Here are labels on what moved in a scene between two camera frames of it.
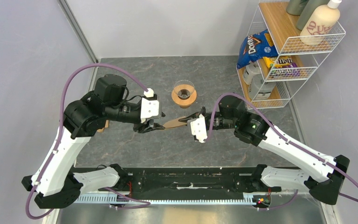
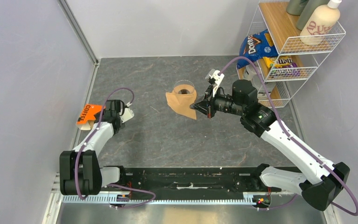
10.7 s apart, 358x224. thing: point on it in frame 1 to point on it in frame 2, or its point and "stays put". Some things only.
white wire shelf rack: (277, 65) stays put
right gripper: (196, 114) to (208, 106)
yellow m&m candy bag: (282, 66) stays put
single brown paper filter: (174, 122) to (181, 99)
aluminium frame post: (79, 30) stays put
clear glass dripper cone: (184, 88) stays put
